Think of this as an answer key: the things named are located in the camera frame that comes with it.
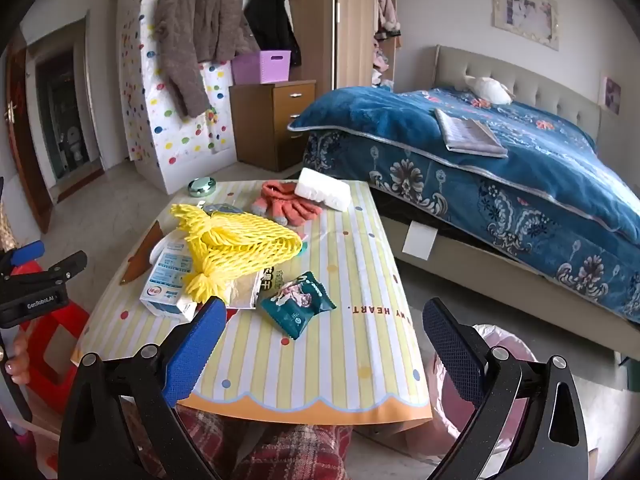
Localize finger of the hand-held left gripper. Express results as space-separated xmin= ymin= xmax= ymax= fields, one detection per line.
xmin=0 ymin=241 xmax=46 ymax=282
xmin=32 ymin=251 xmax=89 ymax=287

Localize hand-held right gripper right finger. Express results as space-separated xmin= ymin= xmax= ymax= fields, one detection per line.
xmin=421 ymin=297 xmax=591 ymax=480

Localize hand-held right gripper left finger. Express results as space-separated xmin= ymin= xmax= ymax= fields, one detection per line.
xmin=59 ymin=296 xmax=228 ymax=480

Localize silver white packet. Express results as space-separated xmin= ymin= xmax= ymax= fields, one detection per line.
xmin=220 ymin=265 xmax=274 ymax=309

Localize white blue cardboard box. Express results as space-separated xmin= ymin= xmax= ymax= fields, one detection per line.
xmin=139 ymin=240 xmax=199 ymax=322

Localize pink lined trash bin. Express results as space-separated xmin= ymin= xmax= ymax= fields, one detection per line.
xmin=427 ymin=324 xmax=539 ymax=461

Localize green snack packet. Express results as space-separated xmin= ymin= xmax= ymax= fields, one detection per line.
xmin=260 ymin=271 xmax=337 ymax=339

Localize yellow foam net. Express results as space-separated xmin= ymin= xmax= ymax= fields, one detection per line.
xmin=170 ymin=203 xmax=304 ymax=304

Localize person's left hand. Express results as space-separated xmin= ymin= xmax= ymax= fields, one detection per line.
xmin=6 ymin=335 xmax=32 ymax=387

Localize red plastic stool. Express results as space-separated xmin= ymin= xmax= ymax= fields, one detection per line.
xmin=10 ymin=262 xmax=92 ymax=401

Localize brown pointed flat object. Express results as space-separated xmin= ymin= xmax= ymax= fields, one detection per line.
xmin=122 ymin=220 xmax=166 ymax=284

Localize brown wooden door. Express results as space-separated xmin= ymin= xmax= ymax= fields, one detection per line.
xmin=5 ymin=30 xmax=54 ymax=234

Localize white paper tag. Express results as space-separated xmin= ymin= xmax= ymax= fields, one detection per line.
xmin=402 ymin=220 xmax=436 ymax=261

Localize white toilet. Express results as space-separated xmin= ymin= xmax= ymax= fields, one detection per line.
xmin=65 ymin=125 xmax=86 ymax=164

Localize striped dotted tablecloth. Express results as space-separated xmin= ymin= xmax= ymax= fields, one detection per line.
xmin=70 ymin=180 xmax=434 ymax=427

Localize person's plaid pants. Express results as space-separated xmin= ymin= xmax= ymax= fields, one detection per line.
xmin=175 ymin=405 xmax=352 ymax=480

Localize green round tin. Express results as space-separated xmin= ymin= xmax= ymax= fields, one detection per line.
xmin=187 ymin=176 xmax=219 ymax=197

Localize orange knit gloves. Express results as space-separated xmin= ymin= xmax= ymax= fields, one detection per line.
xmin=250 ymin=180 xmax=324 ymax=226

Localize bed with blue blanket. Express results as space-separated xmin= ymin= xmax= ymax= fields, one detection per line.
xmin=287 ymin=85 xmax=640 ymax=324

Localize white dotted cupboard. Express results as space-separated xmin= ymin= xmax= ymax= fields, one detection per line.
xmin=117 ymin=0 xmax=239 ymax=196

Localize white tissue pack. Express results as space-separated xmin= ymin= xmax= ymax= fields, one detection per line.
xmin=294 ymin=167 xmax=351 ymax=211

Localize folded grey cloth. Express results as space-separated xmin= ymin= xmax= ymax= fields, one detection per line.
xmin=434 ymin=107 xmax=509 ymax=159

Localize wooden nightstand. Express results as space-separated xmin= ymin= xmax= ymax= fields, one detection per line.
xmin=229 ymin=79 xmax=317 ymax=174

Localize white plush toy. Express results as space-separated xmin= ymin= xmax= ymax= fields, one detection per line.
xmin=462 ymin=75 xmax=516 ymax=106

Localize brown quilted coat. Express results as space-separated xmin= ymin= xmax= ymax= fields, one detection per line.
xmin=154 ymin=0 xmax=254 ymax=119

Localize purple storage basket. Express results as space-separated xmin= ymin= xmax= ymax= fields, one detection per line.
xmin=231 ymin=50 xmax=292 ymax=86

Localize beige upholstered bed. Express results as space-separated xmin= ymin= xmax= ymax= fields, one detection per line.
xmin=382 ymin=45 xmax=640 ymax=361

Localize black hooded coat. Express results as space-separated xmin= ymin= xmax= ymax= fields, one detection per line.
xmin=243 ymin=0 xmax=304 ymax=69

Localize pink hanging clothes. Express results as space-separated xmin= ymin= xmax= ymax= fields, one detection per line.
xmin=372 ymin=0 xmax=402 ymax=86

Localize wooden wardrobe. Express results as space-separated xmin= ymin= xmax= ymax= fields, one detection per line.
xmin=270 ymin=0 xmax=404 ymax=92

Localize small wall picture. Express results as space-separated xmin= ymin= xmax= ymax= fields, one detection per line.
xmin=602 ymin=77 xmax=624 ymax=116

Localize white framed wall picture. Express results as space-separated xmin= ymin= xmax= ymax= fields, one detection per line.
xmin=490 ymin=0 xmax=561 ymax=51

